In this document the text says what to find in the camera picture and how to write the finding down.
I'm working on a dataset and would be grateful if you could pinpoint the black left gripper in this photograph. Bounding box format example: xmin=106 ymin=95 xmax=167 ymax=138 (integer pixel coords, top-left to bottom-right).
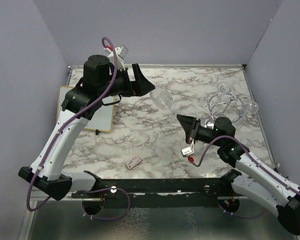
xmin=98 ymin=63 xmax=155 ymax=98

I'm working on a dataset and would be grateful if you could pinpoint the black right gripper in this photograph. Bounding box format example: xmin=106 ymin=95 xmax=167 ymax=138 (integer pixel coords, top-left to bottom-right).
xmin=176 ymin=114 xmax=224 ymax=147

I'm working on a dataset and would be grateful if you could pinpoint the clear wine glass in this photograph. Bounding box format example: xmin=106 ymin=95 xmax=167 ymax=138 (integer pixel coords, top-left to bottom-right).
xmin=217 ymin=82 xmax=232 ymax=94
xmin=242 ymin=99 xmax=259 ymax=114
xmin=150 ymin=85 xmax=183 ymax=119

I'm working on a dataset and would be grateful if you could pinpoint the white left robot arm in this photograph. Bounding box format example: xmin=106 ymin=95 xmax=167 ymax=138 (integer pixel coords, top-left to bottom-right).
xmin=18 ymin=54 xmax=155 ymax=201

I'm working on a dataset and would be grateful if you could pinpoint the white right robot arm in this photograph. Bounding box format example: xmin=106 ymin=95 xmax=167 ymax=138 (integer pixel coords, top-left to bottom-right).
xmin=176 ymin=114 xmax=300 ymax=236

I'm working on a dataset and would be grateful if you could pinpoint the chrome wine glass rack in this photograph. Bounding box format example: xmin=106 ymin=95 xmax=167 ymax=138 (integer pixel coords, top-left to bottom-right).
xmin=198 ymin=93 xmax=245 ymax=130

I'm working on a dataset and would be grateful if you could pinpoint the yellow framed whiteboard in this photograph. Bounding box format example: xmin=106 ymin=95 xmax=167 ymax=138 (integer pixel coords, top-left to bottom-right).
xmin=56 ymin=85 xmax=115 ymax=133

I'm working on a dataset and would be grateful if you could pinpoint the small red white card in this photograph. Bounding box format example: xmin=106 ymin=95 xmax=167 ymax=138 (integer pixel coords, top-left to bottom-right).
xmin=125 ymin=156 xmax=142 ymax=170

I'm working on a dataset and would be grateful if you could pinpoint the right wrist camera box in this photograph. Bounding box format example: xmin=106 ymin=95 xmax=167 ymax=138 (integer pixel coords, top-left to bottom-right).
xmin=181 ymin=140 xmax=195 ymax=163

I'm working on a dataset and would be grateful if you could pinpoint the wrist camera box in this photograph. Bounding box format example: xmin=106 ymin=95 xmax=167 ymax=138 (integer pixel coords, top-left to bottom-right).
xmin=104 ymin=45 xmax=129 ymax=71
xmin=181 ymin=140 xmax=195 ymax=163

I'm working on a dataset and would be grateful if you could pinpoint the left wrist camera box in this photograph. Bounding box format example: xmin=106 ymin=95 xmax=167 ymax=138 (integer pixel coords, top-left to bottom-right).
xmin=104 ymin=45 xmax=129 ymax=71

